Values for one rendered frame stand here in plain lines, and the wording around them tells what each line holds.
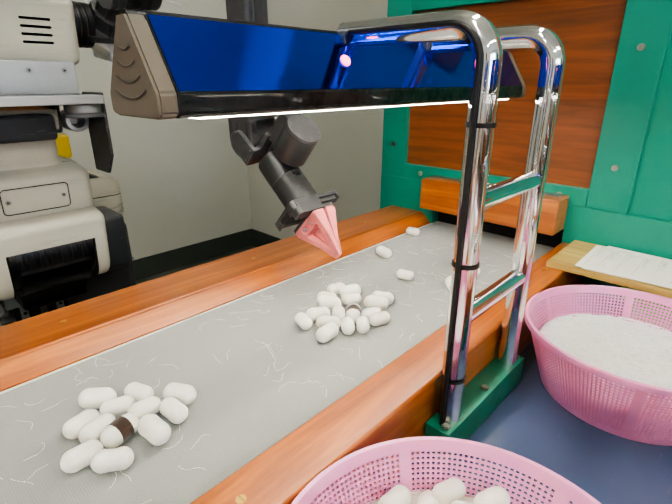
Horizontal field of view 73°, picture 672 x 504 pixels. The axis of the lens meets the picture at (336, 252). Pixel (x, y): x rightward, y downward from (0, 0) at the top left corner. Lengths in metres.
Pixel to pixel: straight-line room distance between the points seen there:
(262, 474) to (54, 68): 0.87
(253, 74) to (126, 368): 0.39
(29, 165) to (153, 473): 0.79
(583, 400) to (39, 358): 0.65
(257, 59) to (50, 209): 0.79
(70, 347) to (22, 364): 0.05
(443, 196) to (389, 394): 0.62
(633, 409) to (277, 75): 0.51
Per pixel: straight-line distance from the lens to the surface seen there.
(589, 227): 0.99
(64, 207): 1.13
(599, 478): 0.60
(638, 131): 0.95
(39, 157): 1.12
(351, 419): 0.46
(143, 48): 0.36
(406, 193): 1.16
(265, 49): 0.42
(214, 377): 0.57
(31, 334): 0.70
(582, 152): 0.99
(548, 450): 0.61
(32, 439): 0.56
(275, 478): 0.41
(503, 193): 0.47
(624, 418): 0.63
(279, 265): 0.80
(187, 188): 2.85
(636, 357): 0.72
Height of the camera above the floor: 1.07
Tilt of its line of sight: 21 degrees down
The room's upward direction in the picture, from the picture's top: straight up
